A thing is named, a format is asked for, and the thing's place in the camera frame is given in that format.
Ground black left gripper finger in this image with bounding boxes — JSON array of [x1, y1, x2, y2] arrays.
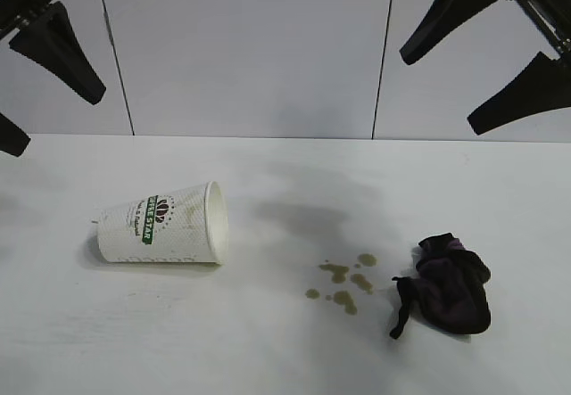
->
[[0, 111, 31, 155]]

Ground white printed paper cup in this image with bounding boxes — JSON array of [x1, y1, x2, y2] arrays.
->
[[94, 180, 231, 266]]

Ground dark purple cloth rag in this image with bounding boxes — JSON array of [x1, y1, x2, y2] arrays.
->
[[388, 233, 492, 341]]

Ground brown liquid spill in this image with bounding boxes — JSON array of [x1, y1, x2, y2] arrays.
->
[[304, 253, 379, 317]]

